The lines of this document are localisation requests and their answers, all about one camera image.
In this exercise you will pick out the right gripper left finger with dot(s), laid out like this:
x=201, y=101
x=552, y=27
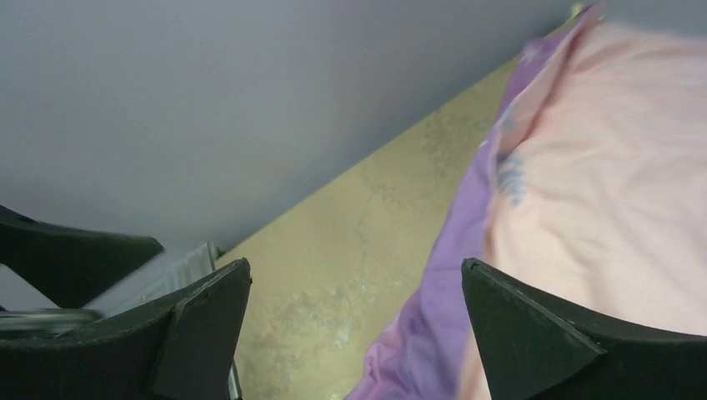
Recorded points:
x=179, y=346

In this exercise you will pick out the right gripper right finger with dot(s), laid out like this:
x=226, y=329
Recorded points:
x=534, y=345

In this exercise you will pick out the pink purple printed pillowcase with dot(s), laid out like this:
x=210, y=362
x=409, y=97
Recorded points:
x=591, y=185

